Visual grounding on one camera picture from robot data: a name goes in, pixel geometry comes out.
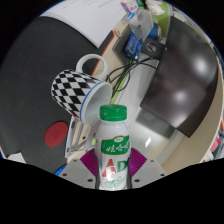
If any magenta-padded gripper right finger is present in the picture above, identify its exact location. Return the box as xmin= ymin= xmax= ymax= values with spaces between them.
xmin=126 ymin=148 xmax=168 ymax=190

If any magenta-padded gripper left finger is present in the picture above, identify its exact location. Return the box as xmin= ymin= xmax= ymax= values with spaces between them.
xmin=60 ymin=148 xmax=101 ymax=190

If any white drink bottle green cap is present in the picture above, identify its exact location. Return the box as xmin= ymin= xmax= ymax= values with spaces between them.
xmin=94 ymin=104 xmax=132 ymax=191

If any flat round red coaster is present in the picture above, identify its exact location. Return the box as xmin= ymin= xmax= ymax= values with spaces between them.
xmin=44 ymin=121 xmax=70 ymax=148

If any white flat paper napkin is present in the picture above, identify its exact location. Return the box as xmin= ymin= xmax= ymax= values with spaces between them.
xmin=4 ymin=152 xmax=28 ymax=165

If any black white checkered mug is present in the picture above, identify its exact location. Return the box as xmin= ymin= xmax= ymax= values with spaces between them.
xmin=50 ymin=53 xmax=114 ymax=127

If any black computer monitor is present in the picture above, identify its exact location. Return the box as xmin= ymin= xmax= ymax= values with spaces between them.
xmin=113 ymin=16 xmax=219 ymax=138

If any black desk mat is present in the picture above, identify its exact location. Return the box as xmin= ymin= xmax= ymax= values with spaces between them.
xmin=0 ymin=16 xmax=118 ymax=174

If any small blue box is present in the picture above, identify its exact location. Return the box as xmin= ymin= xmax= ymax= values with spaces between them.
xmin=124 ymin=31 xmax=144 ymax=62

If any clear plastic box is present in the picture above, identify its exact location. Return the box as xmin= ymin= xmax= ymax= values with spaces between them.
xmin=128 ymin=8 xmax=155 ymax=38

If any white paper sheet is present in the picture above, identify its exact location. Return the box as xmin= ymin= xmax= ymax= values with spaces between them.
xmin=39 ymin=0 xmax=134 ymax=49

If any black monitor cable bundle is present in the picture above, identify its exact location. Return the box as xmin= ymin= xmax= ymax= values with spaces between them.
xmin=105 ymin=54 xmax=159 ymax=98

